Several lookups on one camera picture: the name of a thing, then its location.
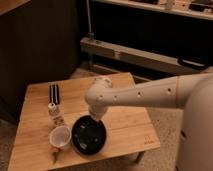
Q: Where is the long metal rail beam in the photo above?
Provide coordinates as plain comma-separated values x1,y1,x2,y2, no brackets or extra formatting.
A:
80,37,213,75

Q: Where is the white sauce bottle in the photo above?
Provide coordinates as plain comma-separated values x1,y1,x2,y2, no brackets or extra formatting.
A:
48,103,65,126

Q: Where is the wooden low table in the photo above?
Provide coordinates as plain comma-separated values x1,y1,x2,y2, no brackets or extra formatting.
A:
8,82,160,171

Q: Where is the black ceramic bowl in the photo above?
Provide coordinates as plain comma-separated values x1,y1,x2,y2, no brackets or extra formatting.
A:
71,115,107,155

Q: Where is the white paper cup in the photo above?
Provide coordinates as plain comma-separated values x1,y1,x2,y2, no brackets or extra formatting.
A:
49,126,71,151

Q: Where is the black handle on beam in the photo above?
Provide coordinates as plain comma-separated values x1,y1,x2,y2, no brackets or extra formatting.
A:
177,59,209,70

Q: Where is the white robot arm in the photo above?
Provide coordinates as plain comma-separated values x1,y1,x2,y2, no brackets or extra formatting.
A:
85,73,213,171

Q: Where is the orange carrot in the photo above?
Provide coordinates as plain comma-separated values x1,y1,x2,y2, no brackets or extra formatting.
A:
52,148,61,164

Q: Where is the vertical metal pole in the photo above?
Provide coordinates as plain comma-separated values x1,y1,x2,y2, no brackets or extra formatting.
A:
86,0,94,41

